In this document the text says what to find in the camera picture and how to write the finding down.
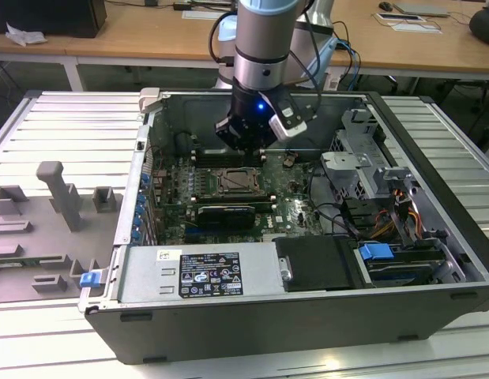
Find grey case release latch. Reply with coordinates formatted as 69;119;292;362
138;87;163;114

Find CPU socket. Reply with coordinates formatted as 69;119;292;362
215;167;266;197

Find black wire on motherboard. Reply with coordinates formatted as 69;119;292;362
309;160;362;240

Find white paper sheets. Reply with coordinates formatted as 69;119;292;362
371;11;443;36

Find wooden desk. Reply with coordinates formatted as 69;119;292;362
0;0;489;92

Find black cylinder part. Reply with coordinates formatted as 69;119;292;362
175;132;197;154

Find grey metal drive cage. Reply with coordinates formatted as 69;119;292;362
320;108;423;203

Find crumpled white paper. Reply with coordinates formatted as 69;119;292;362
5;21;48;48

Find black expansion card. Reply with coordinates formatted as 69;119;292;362
196;203;257;231

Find hard disk in blue carrier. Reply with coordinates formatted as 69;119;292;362
357;243;446;286

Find green motherboard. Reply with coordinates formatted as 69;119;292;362
149;152;340;244

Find grey power supply unit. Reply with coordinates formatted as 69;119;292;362
117;242;287;304

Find black box on desk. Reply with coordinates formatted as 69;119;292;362
0;0;108;39

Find grey closed laptop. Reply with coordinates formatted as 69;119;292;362
393;1;451;18

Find black round bag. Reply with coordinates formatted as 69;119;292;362
468;7;489;47

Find black RAM slot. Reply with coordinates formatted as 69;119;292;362
193;193;277;207
194;148;265;167

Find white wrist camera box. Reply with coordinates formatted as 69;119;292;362
267;92;310;141

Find blue cable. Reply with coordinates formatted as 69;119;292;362
333;35;363;92

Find orange yellow power wires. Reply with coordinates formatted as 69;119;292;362
369;208;422;238

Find metal socket cover frame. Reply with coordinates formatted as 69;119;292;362
217;168;265;196

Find black open PC case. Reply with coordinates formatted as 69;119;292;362
77;86;489;366

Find grey parts rack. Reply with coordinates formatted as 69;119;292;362
0;160;125;305

